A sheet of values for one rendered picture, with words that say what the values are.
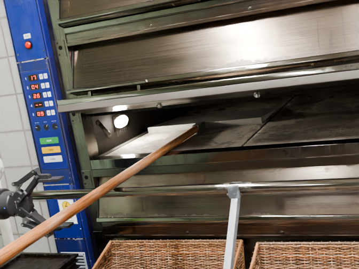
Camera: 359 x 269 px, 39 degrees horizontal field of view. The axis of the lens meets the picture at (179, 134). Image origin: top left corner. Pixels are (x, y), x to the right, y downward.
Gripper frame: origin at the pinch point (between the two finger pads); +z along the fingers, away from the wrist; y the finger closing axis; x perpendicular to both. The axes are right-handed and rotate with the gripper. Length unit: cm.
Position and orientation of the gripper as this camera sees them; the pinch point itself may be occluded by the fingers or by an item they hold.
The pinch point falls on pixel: (62, 202)
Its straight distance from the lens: 147.5
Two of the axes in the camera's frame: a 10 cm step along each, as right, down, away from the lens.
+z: 9.1, -0.8, -4.0
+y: 1.6, 9.7, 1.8
